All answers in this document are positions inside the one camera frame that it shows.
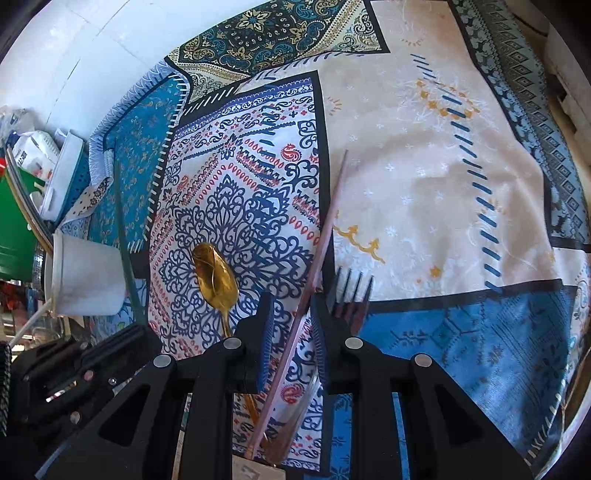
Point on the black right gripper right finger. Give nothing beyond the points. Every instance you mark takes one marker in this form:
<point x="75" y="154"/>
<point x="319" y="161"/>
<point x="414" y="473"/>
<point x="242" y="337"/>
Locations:
<point x="409" y="415"/>

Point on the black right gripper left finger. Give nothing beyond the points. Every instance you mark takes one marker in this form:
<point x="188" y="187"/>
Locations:
<point x="174" y="418"/>

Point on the pink chopstick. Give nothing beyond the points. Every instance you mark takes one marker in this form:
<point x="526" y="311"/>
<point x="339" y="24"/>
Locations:
<point x="302" y="308"/>

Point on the white ceramic utensil cup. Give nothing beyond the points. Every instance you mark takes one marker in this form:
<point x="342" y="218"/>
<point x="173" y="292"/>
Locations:
<point x="87" y="278"/>

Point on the gold spoon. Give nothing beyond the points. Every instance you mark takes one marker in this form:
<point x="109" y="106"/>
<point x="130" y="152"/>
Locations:
<point x="219" y="288"/>

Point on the dark metal fork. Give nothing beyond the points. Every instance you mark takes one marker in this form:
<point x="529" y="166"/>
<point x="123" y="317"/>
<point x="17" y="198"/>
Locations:
<point x="354" y="313"/>

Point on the green chopstick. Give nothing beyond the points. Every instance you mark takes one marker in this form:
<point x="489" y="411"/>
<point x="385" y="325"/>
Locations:
<point x="136" y="307"/>

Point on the green metal box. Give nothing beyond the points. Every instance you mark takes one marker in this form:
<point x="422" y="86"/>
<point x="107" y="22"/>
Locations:
<point x="17" y="242"/>

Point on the white plastic food bag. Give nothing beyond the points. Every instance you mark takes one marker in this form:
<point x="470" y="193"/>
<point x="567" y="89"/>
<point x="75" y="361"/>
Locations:
<point x="35" y="152"/>

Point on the patterned patchwork table mat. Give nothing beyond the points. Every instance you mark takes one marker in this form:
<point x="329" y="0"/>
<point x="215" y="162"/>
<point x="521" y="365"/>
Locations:
<point x="464" y="210"/>

